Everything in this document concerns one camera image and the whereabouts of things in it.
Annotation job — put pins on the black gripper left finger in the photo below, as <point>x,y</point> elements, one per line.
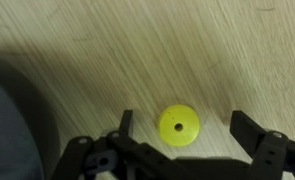
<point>127,123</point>

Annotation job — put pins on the black bowl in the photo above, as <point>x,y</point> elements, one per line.
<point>17,133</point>

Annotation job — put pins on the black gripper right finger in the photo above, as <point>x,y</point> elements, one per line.
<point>247,128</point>

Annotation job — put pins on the yellow wooden disc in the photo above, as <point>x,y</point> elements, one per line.
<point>173,135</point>

